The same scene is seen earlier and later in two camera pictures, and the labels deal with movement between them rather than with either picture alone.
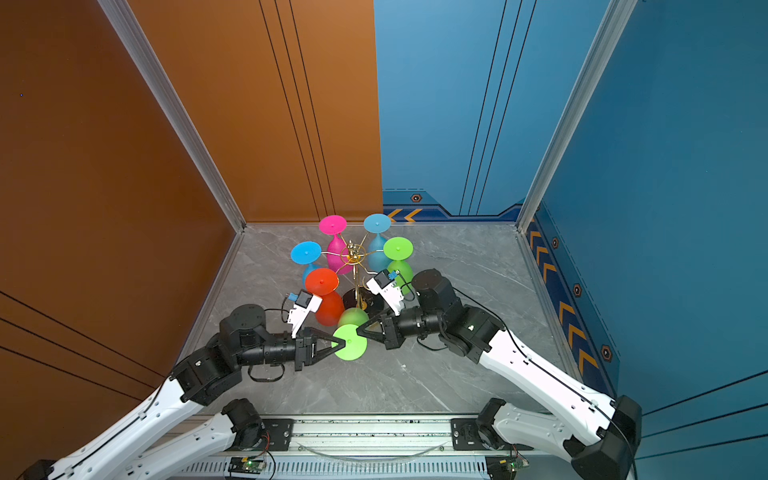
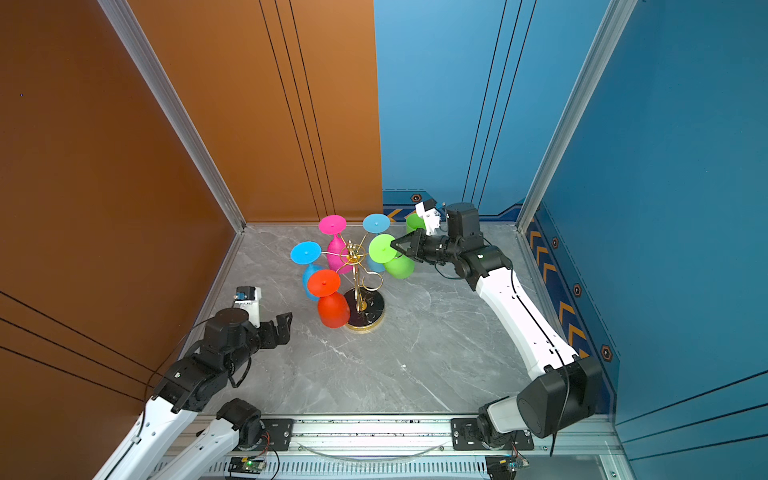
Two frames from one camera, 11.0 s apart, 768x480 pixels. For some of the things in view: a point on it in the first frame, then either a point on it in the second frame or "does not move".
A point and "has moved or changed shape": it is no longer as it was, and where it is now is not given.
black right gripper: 392,336 -> 412,253
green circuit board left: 246,465 does not move
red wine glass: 323,282 does not move
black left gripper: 303,347 -> 272,338
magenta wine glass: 338,255 does not move
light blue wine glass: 306,253 does not move
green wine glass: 400,249 has moved or changed shape
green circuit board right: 504,467 does not move
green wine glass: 356,345 -> 414,222
